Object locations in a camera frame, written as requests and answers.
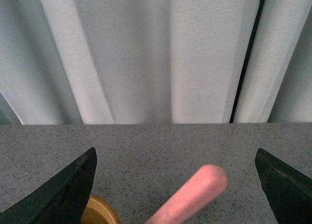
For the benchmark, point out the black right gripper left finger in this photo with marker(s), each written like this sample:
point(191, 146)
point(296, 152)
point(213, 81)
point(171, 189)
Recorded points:
point(61, 200)

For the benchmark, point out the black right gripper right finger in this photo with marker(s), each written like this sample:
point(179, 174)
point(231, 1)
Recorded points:
point(288, 191)

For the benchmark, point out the bamboo wooden chopstick holder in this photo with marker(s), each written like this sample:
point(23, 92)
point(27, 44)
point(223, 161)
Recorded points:
point(98, 211)

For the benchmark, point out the white pleated curtain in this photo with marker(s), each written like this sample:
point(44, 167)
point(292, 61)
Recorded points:
point(155, 61)

